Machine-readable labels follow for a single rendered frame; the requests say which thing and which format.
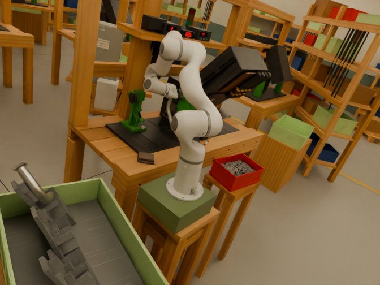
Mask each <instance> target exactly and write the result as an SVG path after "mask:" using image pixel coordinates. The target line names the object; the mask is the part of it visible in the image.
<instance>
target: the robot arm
mask: <svg viewBox="0 0 380 285"><path fill-rule="evenodd" d="M159 49H160V52H159V55H158V58H157V61H156V63H152V64H150V65H148V67H147V68H146V71H145V75H144V78H145V80H144V83H143V87H144V89H145V90H146V91H148V92H152V93H155V94H159V95H161V96H164V97H166V98H168V99H170V100H173V101H175V102H177V99H181V98H182V97H180V95H178V93H179V90H178V89H177V88H176V86H175V85H174V84H170V83H163V82H161V81H159V80H158V78H157V75H156V74H158V75H160V76H166V75H167V74H168V72H169V70H170V68H171V66H172V63H173V61H174V60H176V61H185V62H187V63H188V64H187V65H186V66H185V67H184V68H183V69H182V70H181V72H180V74H179V82H180V87H181V90H182V94H183V96H184V98H185V99H186V100H187V101H188V102H189V103H190V104H191V105H192V106H194V107H195V108H196V109H197V110H182V111H178V112H177V113H176V114H175V115H174V117H173V119H172V122H171V126H172V129H173V131H174V133H175V134H176V136H177V138H178V139H179V141H180V153H179V159H178V164H177V168H176V174H175V177H173V178H171V179H169V180H168V182H167V184H166V189H167V191H168V193H169V194H170V195H172V196H173V197H174V198H177V199H179V200H183V201H194V200H197V199H199V198H200V197H201V196H202V194H203V192H204V190H203V187H202V185H201V184H200V183H199V182H198V181H199V178H200V174H201V170H202V166H203V162H204V158H205V147H204V146H203V145H202V144H201V143H199V142H197V141H194V140H193V138H194V137H212V136H216V135H217V134H219V133H220V132H221V130H222V127H223V120H222V117H221V115H220V113H219V111H218V110H217V108H216V107H215V106H214V104H213V103H212V102H211V100H209V98H208V97H207V95H206V94H205V92H204V90H203V88H202V84H201V79H200V72H199V70H200V66H201V65H202V63H203V61H204V60H205V58H206V50H205V47H204V46H203V44H201V43H200V42H197V41H191V40H183V38H182V36H181V34H180V33H179V32H178V31H169V33H168V34H167V35H166V36H165V38H164V39H163V40H162V41H161V44H160V48H159Z"/></svg>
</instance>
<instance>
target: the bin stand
mask: <svg viewBox="0 0 380 285"><path fill-rule="evenodd" d="M213 184H214V185H215V186H216V187H218V188H219V189H220V190H219V193H218V196H217V198H216V201H215V203H214V206H213V207H215V208H216V209H217V210H218V211H220V210H221V207H222V205H223V202H224V200H225V198H226V195H228V196H229V198H227V199H226V200H225V203H224V205H223V208H222V210H221V213H220V215H219V217H218V220H217V222H216V224H215V227H214V230H213V232H212V234H211V237H210V239H209V242H208V244H207V246H206V249H205V251H204V254H203V256H202V259H201V261H200V263H199V266H198V268H197V270H196V273H195V274H196V275H197V276H198V277H199V278H201V277H202V276H203V275H204V273H205V271H206V268H207V266H208V264H209V262H210V259H211V257H212V255H213V253H214V250H215V248H216V246H217V244H218V241H219V238H220V237H221V234H222V232H223V229H224V227H225V225H226V223H227V220H228V218H229V216H230V214H231V211H232V209H233V207H234V205H235V202H237V201H239V200H240V199H242V198H243V200H242V202H241V204H240V206H239V209H238V211H237V213H236V215H235V218H234V220H233V222H232V224H231V227H230V229H229V231H228V233H227V235H226V238H225V240H224V242H223V244H222V246H221V249H220V251H219V253H218V255H217V257H218V258H219V259H220V260H223V259H224V258H225V256H226V254H227V252H228V250H229V248H230V245H231V243H232V241H233V239H234V237H235V235H236V233H237V231H238V228H239V226H240V224H241V222H242V220H243V218H244V216H245V214H246V212H247V209H248V207H249V205H250V203H251V200H252V198H253V196H254V194H255V192H256V190H257V189H258V188H259V186H260V184H261V182H260V181H259V182H258V183H255V184H252V185H249V186H247V187H244V188H241V189H238V190H235V191H233V192H229V191H228V190H227V189H226V188H225V187H223V186H222V185H221V184H220V183H219V182H217V181H216V180H215V179H214V178H213V177H212V176H210V175H209V173H208V174H205V176H204V179H203V185H202V186H203V187H205V188H206V189H208V190H209V191H210V190H211V188H212V185H213ZM186 250H187V248H186V249H184V250H183V251H182V255H181V256H180V259H181V260H182V259H183V258H184V255H185V252H186Z"/></svg>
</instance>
